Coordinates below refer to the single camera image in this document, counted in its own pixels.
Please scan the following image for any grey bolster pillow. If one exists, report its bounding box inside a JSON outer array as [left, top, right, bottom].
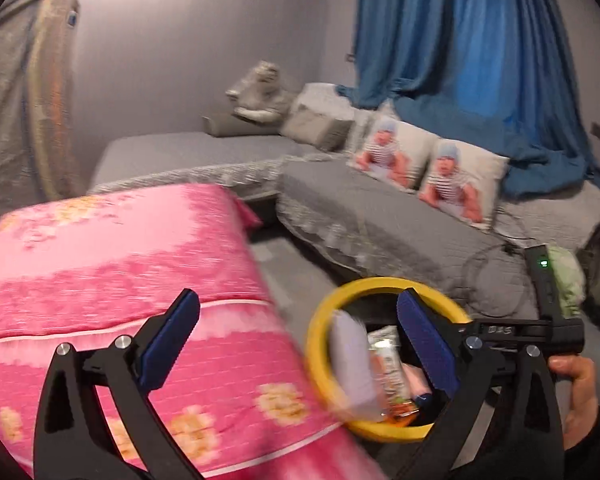
[[202, 111, 281, 137]]

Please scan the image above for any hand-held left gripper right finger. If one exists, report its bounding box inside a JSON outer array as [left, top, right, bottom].
[[396, 288, 568, 480]]

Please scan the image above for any pink floral blanket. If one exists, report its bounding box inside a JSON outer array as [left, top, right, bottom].
[[0, 183, 391, 480]]

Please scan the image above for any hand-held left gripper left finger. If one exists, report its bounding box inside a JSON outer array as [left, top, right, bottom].
[[32, 288, 203, 480]]

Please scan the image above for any baby print cushion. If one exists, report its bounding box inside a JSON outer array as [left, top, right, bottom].
[[417, 137, 511, 231], [347, 110, 438, 195]]

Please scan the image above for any grey quilted sofa section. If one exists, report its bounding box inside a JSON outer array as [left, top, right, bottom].
[[275, 157, 600, 321]]

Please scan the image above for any yellow rimmed trash bin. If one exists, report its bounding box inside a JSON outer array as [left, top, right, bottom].
[[305, 276, 473, 443]]

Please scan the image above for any plush tiger in plastic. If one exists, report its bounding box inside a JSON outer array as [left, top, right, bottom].
[[226, 60, 296, 125]]

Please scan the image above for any person's right hand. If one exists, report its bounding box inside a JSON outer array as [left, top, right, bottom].
[[549, 356, 600, 453]]

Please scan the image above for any light green cloth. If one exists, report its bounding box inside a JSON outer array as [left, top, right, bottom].
[[547, 246, 587, 317]]

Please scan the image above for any grey sofa chaise section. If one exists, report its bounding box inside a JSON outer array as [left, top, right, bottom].
[[87, 131, 331, 206]]

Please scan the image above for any light quilted cushion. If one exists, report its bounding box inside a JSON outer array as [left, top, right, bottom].
[[292, 82, 366, 126]]

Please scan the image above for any striped grey bed sheet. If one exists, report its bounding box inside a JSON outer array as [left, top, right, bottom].
[[0, 0, 81, 221]]

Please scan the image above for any pink cartoon print box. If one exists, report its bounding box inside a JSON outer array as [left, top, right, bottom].
[[402, 365, 433, 402]]

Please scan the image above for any blue curtain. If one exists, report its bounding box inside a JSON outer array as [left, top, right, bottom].
[[336, 0, 600, 198]]

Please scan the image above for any orange snack wrapper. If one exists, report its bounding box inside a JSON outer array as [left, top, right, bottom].
[[367, 326, 421, 421]]

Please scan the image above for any black cable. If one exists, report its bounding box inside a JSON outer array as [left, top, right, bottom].
[[462, 210, 536, 311]]

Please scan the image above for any person's right forearm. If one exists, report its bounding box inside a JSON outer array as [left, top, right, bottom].
[[562, 405, 600, 480]]

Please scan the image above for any beige grey cushion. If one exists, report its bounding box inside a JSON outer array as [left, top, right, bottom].
[[280, 107, 353, 153]]

